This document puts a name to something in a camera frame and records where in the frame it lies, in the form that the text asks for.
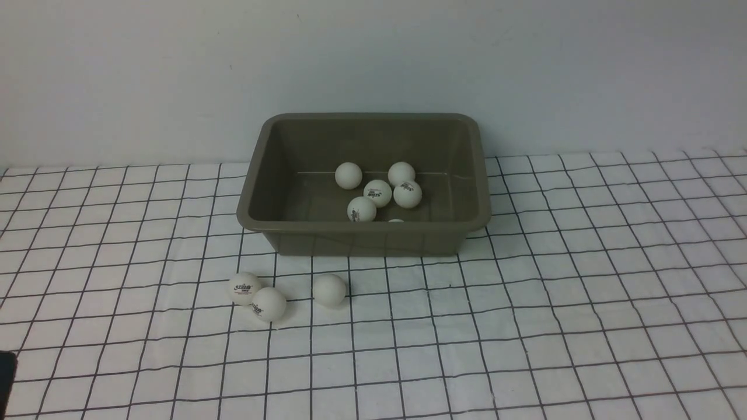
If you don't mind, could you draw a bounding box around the white ball with red logo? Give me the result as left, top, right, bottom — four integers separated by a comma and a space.
228, 272, 263, 306

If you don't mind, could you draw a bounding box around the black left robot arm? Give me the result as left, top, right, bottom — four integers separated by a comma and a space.
0, 351, 17, 419

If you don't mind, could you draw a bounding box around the olive plastic bin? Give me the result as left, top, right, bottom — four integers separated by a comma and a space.
236, 112, 493, 257

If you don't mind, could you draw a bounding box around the plain white ball left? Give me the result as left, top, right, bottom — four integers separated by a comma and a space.
312, 274, 347, 308

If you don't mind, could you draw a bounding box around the white ball with black logo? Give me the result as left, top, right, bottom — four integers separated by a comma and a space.
249, 287, 287, 323

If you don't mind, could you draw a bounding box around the white black-grid tablecloth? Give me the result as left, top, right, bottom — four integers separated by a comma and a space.
1, 150, 746, 419

